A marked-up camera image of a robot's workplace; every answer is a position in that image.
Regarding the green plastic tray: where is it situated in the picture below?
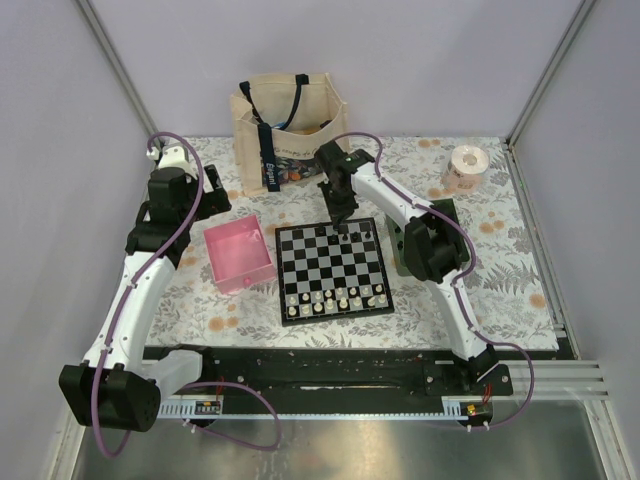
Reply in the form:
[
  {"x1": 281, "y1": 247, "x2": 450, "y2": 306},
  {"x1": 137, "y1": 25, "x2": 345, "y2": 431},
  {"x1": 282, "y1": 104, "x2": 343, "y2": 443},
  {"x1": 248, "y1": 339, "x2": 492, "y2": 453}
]
[{"x1": 383, "y1": 199, "x2": 470, "y2": 284}]

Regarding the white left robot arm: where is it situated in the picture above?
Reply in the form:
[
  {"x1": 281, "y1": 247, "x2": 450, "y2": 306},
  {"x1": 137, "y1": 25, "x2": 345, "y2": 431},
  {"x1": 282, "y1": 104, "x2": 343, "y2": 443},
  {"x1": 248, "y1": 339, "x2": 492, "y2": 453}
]
[{"x1": 59, "y1": 140, "x2": 231, "y2": 432}]

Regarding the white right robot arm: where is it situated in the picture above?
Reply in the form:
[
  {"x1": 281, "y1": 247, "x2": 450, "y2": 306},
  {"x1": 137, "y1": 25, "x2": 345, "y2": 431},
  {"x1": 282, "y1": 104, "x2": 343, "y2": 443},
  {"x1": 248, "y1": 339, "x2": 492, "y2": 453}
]
[{"x1": 314, "y1": 141, "x2": 498, "y2": 396}]

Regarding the pink plastic box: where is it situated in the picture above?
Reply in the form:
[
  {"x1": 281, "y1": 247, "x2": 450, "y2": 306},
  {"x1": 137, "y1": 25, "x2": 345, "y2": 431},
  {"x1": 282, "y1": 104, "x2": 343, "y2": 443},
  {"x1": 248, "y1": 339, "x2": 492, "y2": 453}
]
[{"x1": 203, "y1": 215, "x2": 276, "y2": 294}]

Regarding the black white chessboard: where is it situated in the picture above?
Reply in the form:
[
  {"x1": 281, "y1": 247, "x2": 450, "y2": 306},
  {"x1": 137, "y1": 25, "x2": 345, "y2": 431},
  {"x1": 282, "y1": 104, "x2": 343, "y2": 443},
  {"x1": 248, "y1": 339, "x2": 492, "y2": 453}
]
[{"x1": 275, "y1": 217, "x2": 394, "y2": 327}]

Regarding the beige canvas tote bag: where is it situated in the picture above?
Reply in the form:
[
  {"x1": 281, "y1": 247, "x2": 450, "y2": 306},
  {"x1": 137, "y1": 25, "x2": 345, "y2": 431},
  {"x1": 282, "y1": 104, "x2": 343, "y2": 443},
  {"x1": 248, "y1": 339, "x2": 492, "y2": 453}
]
[{"x1": 230, "y1": 73, "x2": 348, "y2": 196}]

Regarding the floral patterned tablecloth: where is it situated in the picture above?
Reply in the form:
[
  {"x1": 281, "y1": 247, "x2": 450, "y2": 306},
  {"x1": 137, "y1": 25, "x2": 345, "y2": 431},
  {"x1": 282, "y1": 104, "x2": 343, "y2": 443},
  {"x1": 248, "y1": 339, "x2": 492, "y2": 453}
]
[{"x1": 147, "y1": 137, "x2": 559, "y2": 356}]

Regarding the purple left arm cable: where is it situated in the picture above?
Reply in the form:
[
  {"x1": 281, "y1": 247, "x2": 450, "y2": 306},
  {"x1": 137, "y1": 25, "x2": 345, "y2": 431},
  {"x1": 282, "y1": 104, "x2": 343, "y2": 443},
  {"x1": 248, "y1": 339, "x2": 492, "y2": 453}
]
[{"x1": 92, "y1": 130, "x2": 281, "y2": 457}]

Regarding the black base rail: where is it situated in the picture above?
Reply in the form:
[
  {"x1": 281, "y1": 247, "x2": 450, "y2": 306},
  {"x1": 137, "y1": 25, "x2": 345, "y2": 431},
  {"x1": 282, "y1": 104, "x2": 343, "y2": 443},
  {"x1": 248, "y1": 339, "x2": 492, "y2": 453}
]
[{"x1": 142, "y1": 344, "x2": 516, "y2": 416}]

